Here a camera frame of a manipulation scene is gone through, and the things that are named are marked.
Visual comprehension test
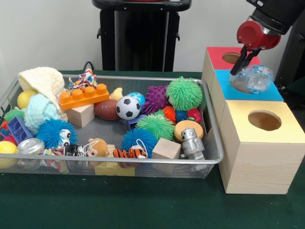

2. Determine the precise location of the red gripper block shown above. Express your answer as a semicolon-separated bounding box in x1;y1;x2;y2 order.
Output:
230;20;282;76

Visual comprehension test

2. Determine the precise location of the clear plastic packet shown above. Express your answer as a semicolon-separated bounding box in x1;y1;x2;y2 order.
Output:
230;65;275;94

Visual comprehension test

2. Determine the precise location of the globe print ball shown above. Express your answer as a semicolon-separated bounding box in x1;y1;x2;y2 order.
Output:
128;93;146;106

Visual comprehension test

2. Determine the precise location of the small wooden block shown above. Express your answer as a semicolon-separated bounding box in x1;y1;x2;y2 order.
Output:
66;104;95;128
152;138;182;160

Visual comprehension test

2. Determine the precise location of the cream knitted cloth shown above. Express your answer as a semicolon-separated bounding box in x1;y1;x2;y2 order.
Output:
18;67;66;120

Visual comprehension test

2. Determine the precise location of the light teal knitted cloth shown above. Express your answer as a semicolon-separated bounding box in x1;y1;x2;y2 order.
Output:
24;93;61;133

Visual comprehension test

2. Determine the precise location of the wooden box with three holes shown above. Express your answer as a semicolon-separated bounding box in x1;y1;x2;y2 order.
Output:
200;46;305;195

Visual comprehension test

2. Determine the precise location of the shallow clear mesh bin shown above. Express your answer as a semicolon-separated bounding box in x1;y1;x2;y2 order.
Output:
0;75;224;178

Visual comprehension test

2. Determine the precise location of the black chair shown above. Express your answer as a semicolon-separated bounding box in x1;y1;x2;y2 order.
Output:
275;29;305;96

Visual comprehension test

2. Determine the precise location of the green furry ball with eyes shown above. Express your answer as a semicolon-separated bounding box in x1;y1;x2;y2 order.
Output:
165;76;203;111

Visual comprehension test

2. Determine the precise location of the toy hamburger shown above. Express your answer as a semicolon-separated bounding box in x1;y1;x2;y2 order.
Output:
173;120;204;143

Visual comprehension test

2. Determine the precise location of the purple spiky ball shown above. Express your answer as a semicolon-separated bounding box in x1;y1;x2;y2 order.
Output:
144;85;170;115

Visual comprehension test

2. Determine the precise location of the silver toy robot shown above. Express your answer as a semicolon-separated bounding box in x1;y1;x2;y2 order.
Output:
180;128;206;161

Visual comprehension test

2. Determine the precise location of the green spiky ball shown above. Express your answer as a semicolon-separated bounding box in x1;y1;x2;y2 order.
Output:
136;113;175;141

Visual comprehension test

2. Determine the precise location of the black and white soccer ball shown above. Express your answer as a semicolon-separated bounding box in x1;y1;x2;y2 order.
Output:
116;95;141;120

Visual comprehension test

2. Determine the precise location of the purple toy block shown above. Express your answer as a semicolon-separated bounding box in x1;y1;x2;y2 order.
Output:
126;114;146;130

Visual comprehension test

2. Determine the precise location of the small brown basketball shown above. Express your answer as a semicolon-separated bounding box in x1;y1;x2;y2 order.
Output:
94;99;120;121

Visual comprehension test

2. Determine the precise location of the orange toy building block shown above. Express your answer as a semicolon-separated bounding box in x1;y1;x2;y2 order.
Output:
59;83;111;112

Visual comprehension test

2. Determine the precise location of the dark green table cloth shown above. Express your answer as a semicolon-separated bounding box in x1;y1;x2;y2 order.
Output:
0;70;305;229

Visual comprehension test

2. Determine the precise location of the blue spiky ball with eyes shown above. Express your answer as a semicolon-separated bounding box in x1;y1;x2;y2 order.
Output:
35;118;77;149

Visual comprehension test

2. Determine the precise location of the yellow smiley face ball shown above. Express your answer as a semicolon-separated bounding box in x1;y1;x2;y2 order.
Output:
17;89;39;109

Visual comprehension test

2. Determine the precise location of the silver metal can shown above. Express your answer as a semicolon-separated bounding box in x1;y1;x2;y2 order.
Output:
17;138;45;156

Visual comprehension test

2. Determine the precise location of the plain yellow ball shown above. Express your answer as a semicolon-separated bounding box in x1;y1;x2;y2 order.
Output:
0;141;17;168

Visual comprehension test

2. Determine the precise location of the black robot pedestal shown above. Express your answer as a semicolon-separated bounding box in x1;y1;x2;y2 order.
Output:
92;0;192;72

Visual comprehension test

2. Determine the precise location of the black cable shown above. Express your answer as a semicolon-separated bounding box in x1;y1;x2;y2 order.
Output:
83;61;96;72

